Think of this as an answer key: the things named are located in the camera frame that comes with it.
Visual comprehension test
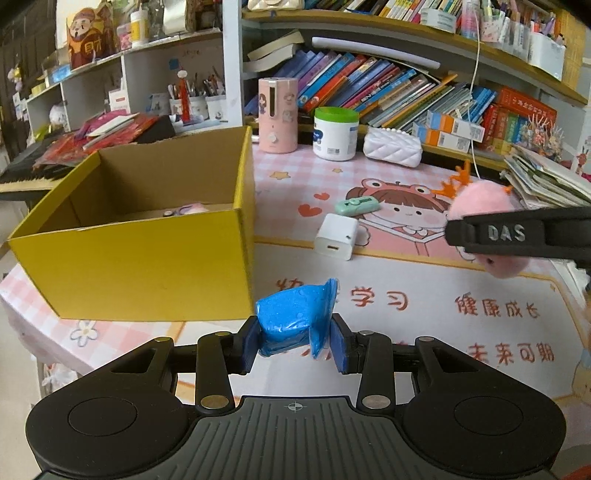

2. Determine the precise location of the blue plastic packet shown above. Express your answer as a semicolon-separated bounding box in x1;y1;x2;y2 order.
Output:
256;278;339;359

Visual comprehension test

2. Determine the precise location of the pink plush duck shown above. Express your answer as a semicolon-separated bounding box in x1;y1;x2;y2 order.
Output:
433;161;529;279

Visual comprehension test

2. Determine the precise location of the grey mouse toy car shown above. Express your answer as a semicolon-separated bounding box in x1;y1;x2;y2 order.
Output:
162;203;208;218

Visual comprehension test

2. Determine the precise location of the stack of papers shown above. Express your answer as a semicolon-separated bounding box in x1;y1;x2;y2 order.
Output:
501;146;590;210

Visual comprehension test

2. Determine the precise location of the white charger cube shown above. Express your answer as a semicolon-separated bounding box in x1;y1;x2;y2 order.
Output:
314;213;359;261

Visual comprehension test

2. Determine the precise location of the pink cartoon desk mat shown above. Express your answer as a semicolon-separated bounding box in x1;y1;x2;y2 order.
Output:
0;142;591;402

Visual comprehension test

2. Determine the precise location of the red book set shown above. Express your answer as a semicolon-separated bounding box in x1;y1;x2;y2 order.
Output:
479;87;558;155

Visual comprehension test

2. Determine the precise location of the yellow cardboard box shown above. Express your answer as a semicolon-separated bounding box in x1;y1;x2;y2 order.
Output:
9;127;256;322

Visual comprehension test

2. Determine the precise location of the wooden bookshelf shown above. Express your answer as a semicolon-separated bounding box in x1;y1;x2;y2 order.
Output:
223;0;591;174

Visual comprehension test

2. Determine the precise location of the orange white medicine box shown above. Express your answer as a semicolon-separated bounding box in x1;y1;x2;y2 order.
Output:
426;110;485;143

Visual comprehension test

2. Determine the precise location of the white quilted pouch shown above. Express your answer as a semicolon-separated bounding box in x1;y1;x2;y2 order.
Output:
363;127;423;168

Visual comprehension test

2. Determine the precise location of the white jar green lid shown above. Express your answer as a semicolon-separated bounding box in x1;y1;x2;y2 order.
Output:
312;106;360;162

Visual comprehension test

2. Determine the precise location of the red folders pile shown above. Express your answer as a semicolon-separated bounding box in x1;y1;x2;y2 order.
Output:
33;113;175;170

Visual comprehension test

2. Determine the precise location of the pink cylindrical humidifier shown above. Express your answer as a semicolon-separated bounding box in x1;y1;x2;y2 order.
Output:
259;77;297;154

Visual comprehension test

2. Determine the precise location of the black keyboard piano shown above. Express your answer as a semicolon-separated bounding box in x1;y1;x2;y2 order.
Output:
1;139;74;202

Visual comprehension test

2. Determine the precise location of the white cubby shelf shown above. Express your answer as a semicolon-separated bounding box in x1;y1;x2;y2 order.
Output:
26;28;224;132

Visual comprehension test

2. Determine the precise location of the fortune god figure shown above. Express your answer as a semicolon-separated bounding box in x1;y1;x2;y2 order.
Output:
67;1;116;70

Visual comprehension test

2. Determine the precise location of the white quilted handbag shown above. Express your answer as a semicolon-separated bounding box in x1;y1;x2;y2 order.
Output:
246;0;304;12

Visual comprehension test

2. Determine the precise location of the white hanging cable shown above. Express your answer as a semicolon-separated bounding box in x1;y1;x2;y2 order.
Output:
464;0;484;181

